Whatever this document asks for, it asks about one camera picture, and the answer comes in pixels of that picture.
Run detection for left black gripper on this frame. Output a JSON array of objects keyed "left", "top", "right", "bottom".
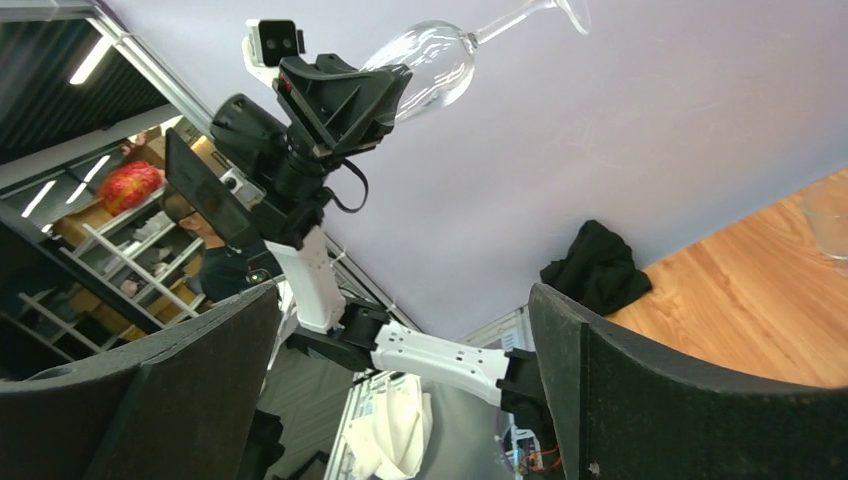
[{"left": 274, "top": 54, "right": 413, "bottom": 158}]

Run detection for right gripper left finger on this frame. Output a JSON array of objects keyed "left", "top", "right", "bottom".
[{"left": 1, "top": 283, "right": 281, "bottom": 479}]

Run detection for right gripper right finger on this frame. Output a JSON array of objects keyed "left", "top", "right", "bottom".
[{"left": 528, "top": 284, "right": 847, "bottom": 479}]

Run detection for clear wine glass back top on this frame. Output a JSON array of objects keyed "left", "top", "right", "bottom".
[{"left": 362, "top": 0, "right": 592, "bottom": 122}]

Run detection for clear wine glass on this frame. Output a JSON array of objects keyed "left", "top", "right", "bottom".
[
  {"left": 362, "top": 0, "right": 592, "bottom": 122},
  {"left": 800, "top": 177, "right": 847, "bottom": 262}
]

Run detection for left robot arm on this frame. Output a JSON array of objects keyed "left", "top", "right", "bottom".
[{"left": 166, "top": 53, "right": 555, "bottom": 445}]

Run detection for black cloth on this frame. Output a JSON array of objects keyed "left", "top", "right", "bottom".
[{"left": 540, "top": 220, "right": 653, "bottom": 317}]

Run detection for person with glasses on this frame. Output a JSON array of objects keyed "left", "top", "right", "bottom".
[{"left": 160, "top": 185, "right": 283, "bottom": 302}]

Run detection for metal storage shelf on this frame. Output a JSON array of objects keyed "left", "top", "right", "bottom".
[{"left": 11, "top": 189, "right": 211, "bottom": 360}]

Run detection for white cloth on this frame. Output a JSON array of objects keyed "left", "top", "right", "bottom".
[{"left": 342, "top": 374, "right": 433, "bottom": 479}]

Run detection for red yellow round object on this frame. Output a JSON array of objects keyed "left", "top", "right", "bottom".
[{"left": 97, "top": 160, "right": 165, "bottom": 216}]

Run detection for ceiling light strips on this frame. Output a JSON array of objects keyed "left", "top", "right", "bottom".
[{"left": 19, "top": 33, "right": 117, "bottom": 220}]

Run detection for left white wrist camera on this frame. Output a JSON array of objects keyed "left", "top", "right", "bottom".
[{"left": 241, "top": 19, "right": 306, "bottom": 87}]

